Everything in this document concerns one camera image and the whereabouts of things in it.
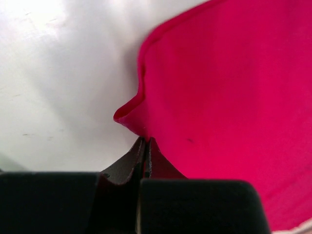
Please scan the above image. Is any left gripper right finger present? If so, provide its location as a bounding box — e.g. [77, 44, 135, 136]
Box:
[146, 137, 186, 179]

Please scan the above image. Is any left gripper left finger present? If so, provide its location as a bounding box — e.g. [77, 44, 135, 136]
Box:
[97, 137, 146, 234]

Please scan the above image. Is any red t-shirt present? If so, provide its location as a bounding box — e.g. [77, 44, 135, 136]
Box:
[114, 0, 312, 231]

